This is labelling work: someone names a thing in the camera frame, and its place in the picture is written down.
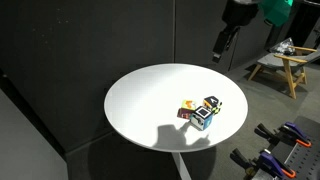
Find white table pedestal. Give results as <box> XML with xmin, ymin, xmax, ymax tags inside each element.
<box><xmin>171</xmin><ymin>151</ymin><xmax>193</xmax><ymax>180</ymax></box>

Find orange yellow maroon printed cube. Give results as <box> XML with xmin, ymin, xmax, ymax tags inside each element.
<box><xmin>176</xmin><ymin>99</ymin><xmax>198</xmax><ymax>120</ymax></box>

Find black and white printed cube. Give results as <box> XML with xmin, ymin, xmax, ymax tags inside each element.
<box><xmin>203</xmin><ymin>95</ymin><xmax>223</xmax><ymax>115</ymax></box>

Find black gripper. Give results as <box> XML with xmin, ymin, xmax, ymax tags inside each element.
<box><xmin>212</xmin><ymin>25</ymin><xmax>242</xmax><ymax>64</ymax></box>

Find clamps with orange handles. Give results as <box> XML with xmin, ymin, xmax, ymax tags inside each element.
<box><xmin>253</xmin><ymin>115</ymin><xmax>320</xmax><ymax>180</ymax></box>

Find blue and white printed cube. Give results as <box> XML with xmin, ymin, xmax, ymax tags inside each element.
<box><xmin>189</xmin><ymin>105</ymin><xmax>214</xmax><ymax>132</ymax></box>

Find purple clamp with orange tip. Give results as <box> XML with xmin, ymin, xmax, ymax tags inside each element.
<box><xmin>255</xmin><ymin>121</ymin><xmax>313</xmax><ymax>149</ymax></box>
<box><xmin>229</xmin><ymin>148</ymin><xmax>297</xmax><ymax>180</ymax></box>

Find wooden armchair with grey cushion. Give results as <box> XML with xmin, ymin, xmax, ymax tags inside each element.
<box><xmin>248</xmin><ymin>37</ymin><xmax>320</xmax><ymax>100</ymax></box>

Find shiny crumpled plastic bag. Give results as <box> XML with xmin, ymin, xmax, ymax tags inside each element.
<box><xmin>269</xmin><ymin>37</ymin><xmax>297</xmax><ymax>56</ymax></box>

